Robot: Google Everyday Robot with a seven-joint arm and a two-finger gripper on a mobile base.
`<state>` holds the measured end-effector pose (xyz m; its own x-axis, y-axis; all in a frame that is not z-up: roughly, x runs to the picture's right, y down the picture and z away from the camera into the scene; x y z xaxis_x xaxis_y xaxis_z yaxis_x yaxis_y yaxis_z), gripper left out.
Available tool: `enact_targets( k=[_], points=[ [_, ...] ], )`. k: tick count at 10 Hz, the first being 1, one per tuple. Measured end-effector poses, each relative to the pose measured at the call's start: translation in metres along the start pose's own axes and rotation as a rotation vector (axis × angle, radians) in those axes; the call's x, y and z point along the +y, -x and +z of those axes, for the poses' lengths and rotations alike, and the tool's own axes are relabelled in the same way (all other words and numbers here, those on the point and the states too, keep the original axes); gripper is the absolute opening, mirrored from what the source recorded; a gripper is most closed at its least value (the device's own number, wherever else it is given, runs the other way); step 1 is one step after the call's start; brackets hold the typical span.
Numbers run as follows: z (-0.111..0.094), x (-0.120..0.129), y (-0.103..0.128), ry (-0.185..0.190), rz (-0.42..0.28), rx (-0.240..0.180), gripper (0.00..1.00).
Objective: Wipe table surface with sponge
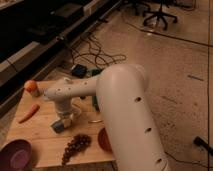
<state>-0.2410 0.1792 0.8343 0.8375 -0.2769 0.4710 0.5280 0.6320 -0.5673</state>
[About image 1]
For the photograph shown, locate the blue power adapter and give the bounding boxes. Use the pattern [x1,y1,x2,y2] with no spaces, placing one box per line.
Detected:
[71,64,87,78]

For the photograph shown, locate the orange carrot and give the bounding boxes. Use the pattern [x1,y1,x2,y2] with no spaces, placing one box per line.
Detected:
[18,104,40,124]

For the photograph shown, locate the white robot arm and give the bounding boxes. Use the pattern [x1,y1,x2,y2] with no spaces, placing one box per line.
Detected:
[44,64,171,171]

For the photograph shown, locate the black object on floor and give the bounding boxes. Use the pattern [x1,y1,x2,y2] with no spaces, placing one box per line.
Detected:
[193,136,213,156]

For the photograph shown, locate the green box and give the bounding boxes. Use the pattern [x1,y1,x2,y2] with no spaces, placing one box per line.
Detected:
[91,69,102,111]

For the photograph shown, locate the red-brown plate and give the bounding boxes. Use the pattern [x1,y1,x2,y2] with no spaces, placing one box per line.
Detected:
[98,128,112,152]

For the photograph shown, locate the black office chair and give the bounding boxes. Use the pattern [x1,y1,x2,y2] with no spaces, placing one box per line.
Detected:
[123,0,179,32]

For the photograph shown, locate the black floor cables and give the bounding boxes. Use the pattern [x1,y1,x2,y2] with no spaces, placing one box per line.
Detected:
[56,33,127,71]

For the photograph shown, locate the purple bowl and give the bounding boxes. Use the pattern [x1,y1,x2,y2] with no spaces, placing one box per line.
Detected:
[0,139,32,171]

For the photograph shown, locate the dark grape bunch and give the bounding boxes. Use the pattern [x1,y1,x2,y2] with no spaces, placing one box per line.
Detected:
[61,134,92,165]

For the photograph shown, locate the orange-capped bottle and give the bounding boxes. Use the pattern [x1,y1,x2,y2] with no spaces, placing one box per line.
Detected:
[24,80,40,97]

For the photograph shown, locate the black laptop on shelf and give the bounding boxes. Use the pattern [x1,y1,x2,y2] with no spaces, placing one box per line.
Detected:
[54,3,84,20]

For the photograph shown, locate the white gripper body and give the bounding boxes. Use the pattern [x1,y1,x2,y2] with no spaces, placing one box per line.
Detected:
[56,106,74,127]

